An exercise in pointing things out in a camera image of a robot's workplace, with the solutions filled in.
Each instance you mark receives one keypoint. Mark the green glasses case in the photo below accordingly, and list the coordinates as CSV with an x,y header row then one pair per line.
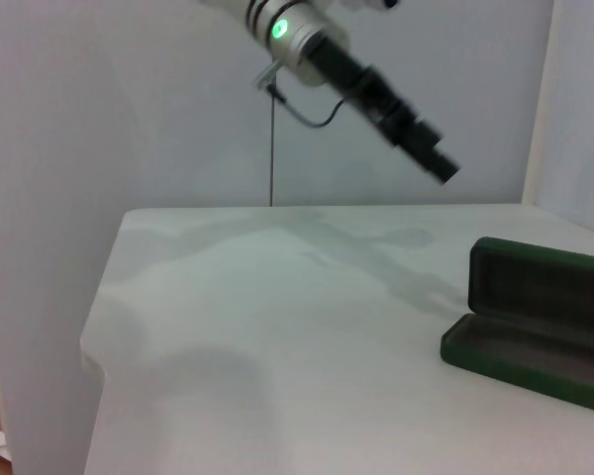
x,y
500,371

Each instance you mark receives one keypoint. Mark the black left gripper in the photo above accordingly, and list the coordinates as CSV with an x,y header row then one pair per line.
x,y
356,84

